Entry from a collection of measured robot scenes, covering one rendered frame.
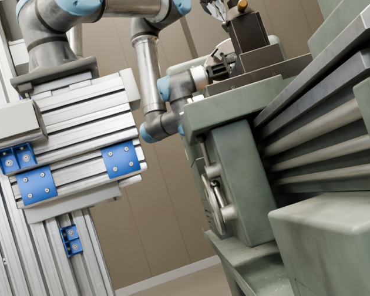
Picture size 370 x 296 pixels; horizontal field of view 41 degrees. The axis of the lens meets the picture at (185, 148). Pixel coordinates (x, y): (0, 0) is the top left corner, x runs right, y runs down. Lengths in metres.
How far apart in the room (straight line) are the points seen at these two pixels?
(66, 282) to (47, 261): 0.08
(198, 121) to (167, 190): 3.97
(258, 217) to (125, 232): 3.94
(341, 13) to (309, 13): 5.07
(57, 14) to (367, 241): 1.08
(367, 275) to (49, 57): 1.09
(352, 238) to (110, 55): 4.84
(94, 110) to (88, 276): 0.53
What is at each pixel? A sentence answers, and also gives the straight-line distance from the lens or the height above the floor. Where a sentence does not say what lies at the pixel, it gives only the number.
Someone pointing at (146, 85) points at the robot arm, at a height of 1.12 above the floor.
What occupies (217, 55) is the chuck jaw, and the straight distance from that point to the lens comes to 1.81.
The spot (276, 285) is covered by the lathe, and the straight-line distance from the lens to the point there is 0.96.
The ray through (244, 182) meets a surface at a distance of 1.05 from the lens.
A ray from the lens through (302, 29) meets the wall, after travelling 5.66.
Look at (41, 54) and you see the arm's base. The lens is 1.40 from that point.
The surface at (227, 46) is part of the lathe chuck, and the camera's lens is 1.86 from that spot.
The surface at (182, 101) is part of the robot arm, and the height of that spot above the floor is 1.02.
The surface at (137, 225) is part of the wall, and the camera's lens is 4.96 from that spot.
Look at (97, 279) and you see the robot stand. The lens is 1.57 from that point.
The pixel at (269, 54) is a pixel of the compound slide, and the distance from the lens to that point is 1.21.
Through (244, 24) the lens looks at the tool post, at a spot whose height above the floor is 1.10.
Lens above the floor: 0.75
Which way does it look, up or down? 5 degrees up
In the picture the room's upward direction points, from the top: 18 degrees counter-clockwise
